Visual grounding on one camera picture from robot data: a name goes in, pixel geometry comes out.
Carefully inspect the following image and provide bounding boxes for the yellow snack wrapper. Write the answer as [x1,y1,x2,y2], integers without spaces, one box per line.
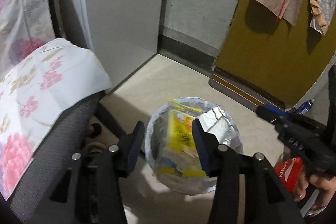
[155,100,206,178]

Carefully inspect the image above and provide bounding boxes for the grey refrigerator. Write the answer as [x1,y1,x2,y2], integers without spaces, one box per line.
[59,0,162,87]

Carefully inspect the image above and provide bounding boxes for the trash bin with liner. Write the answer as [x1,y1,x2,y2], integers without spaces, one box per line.
[145,97,243,195]

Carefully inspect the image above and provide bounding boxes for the red plastic bag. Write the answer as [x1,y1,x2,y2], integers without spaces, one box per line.
[274,157,303,193]

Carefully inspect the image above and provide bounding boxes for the yellow wooden door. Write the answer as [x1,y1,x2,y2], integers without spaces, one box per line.
[216,0,335,107]

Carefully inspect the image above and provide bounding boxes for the blue spray can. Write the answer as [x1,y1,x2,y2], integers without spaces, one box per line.
[294,99,314,115]

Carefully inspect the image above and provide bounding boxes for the person's right hand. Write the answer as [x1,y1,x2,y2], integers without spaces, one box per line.
[293,170,336,212]

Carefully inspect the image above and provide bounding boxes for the floral cloth cover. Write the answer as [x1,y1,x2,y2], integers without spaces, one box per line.
[1,0,112,198]

